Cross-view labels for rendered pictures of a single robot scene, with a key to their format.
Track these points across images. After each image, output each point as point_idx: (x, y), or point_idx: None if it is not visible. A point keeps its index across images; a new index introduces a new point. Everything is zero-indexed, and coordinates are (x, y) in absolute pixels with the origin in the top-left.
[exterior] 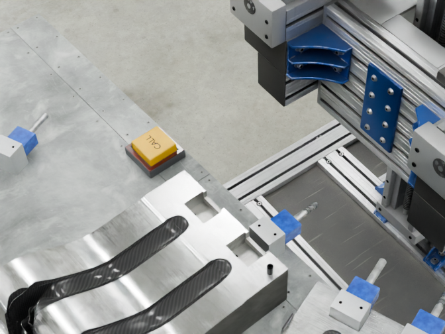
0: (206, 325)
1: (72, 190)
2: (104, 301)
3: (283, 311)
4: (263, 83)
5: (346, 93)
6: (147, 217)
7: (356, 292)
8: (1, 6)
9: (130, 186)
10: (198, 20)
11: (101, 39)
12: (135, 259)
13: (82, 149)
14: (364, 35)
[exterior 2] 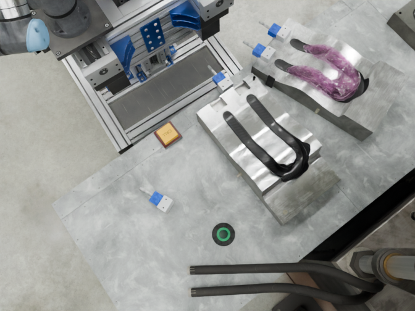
0: (276, 104)
1: (186, 173)
2: (268, 142)
3: None
4: (115, 91)
5: (134, 52)
6: (222, 128)
7: (260, 50)
8: None
9: (186, 146)
10: None
11: None
12: (243, 134)
13: (160, 171)
14: (130, 23)
